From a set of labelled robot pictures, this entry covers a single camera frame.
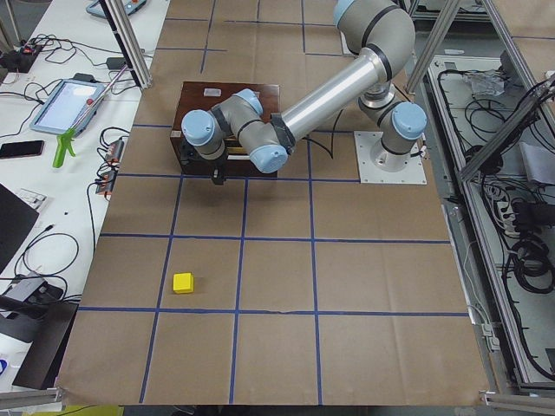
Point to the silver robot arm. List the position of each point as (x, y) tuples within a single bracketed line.
[(381, 36)]

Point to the yellow wooden cube block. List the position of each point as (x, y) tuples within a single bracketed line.
[(183, 283)]

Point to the black laptop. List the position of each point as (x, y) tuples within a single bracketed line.
[(17, 220)]

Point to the black smartphone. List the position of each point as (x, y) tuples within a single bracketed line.
[(21, 149)]

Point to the grey teach pendant tablet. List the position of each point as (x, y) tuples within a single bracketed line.
[(65, 105)]

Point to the aluminium frame post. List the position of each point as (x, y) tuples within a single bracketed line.
[(124, 35)]

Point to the dark brown wooden drawer cabinet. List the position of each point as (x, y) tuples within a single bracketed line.
[(204, 95)]

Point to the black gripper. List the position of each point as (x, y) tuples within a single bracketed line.
[(218, 177)]

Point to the green-handled reacher grabber tool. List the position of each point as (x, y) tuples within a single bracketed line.
[(64, 140)]

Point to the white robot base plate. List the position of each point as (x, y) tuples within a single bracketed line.
[(377, 166)]

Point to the aluminium side rail frame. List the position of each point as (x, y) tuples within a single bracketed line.
[(485, 72)]

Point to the black power adapter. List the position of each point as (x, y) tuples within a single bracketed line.
[(115, 63)]

